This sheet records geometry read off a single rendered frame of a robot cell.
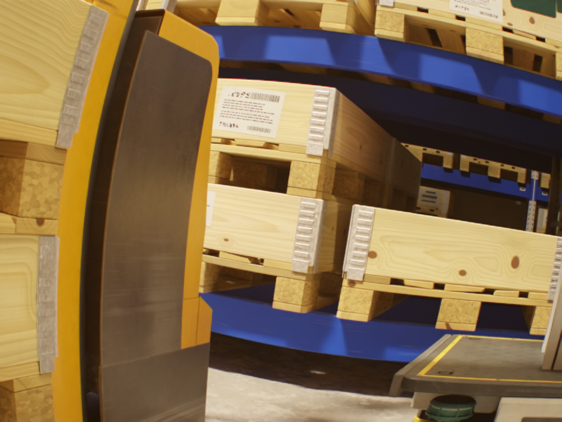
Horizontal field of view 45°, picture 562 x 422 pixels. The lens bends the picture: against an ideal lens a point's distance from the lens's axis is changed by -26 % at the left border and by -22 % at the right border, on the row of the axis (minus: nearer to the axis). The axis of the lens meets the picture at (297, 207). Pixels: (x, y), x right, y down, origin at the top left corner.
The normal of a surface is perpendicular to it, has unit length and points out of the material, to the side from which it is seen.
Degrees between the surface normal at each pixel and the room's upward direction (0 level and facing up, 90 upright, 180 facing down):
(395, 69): 90
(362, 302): 90
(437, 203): 90
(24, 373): 90
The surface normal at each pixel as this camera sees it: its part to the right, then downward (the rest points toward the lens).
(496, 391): -0.32, -0.05
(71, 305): 0.96, 0.14
